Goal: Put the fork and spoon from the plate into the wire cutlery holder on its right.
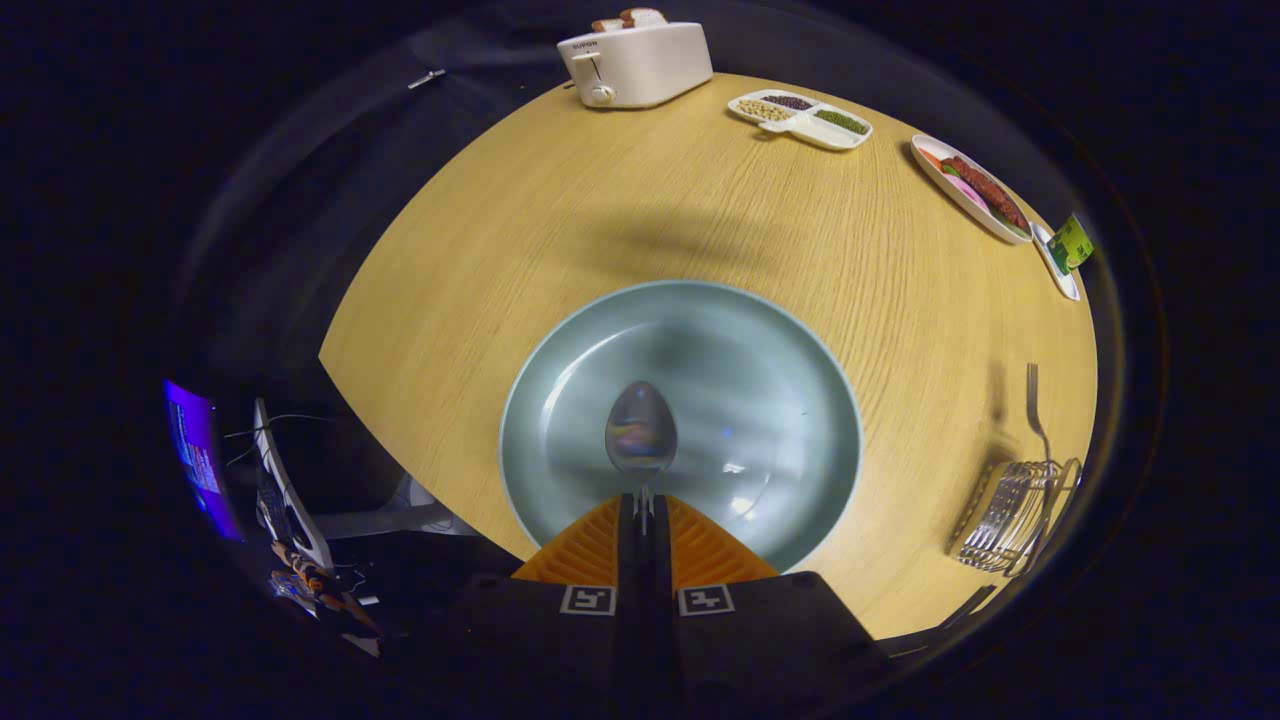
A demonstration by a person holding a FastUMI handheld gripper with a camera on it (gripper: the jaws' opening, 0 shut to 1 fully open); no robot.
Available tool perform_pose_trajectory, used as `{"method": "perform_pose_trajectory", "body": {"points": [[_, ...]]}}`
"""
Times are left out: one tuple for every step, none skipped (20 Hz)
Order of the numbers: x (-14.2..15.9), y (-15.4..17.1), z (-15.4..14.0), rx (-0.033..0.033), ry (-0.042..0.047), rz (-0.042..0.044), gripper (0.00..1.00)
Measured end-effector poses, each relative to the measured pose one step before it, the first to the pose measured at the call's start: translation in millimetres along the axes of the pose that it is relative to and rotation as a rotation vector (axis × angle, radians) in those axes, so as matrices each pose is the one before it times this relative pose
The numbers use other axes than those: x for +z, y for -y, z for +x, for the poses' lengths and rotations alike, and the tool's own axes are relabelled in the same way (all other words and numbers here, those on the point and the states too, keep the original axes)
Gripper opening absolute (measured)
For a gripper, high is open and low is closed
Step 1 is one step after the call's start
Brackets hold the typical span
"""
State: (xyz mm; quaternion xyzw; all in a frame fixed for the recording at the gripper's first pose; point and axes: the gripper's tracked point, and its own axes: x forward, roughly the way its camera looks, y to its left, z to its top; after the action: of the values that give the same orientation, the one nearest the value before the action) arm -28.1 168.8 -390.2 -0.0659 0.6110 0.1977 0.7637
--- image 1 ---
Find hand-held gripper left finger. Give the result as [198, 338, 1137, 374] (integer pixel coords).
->
[400, 493, 642, 706]

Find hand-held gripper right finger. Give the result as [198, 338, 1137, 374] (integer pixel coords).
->
[655, 493, 893, 716]

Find metal spoon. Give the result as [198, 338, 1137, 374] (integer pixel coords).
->
[604, 380, 679, 536]

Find metal fork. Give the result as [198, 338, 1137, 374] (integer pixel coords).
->
[1025, 362, 1057, 561]

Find grey stand base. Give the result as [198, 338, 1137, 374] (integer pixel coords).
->
[318, 475, 483, 541]

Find pale green plate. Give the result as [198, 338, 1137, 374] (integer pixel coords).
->
[499, 280, 864, 573]

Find perforated metal basket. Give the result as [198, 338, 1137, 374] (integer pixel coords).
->
[947, 458, 1084, 578]

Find white keyboard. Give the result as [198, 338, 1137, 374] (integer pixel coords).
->
[250, 398, 336, 571]

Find glowing purple screen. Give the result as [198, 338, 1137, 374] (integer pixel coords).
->
[165, 380, 243, 542]

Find white square coaster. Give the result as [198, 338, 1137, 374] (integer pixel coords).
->
[1032, 222, 1082, 302]

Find white plate with food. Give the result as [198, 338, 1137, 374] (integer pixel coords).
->
[910, 134, 1035, 246]

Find brown meat pieces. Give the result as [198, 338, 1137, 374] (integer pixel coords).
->
[940, 156, 1029, 231]

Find green-label plastic bottle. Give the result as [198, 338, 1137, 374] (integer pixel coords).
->
[1047, 213, 1096, 276]

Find white compartment tray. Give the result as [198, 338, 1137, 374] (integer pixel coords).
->
[727, 89, 874, 152]

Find white toaster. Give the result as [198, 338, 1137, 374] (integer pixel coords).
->
[557, 22, 714, 109]

